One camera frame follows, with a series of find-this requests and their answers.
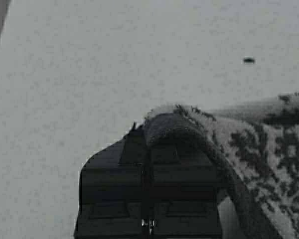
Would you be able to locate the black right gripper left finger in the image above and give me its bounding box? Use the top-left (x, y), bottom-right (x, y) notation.
top-left (73, 125), bottom-right (147, 239)

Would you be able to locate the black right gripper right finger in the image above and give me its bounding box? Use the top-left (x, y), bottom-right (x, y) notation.
top-left (150, 144), bottom-right (223, 239)

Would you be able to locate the black white patterned cloth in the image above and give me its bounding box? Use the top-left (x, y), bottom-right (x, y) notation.
top-left (143, 92), bottom-right (299, 239)

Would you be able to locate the small dark crumb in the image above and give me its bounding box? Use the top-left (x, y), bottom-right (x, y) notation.
top-left (243, 57), bottom-right (256, 64)

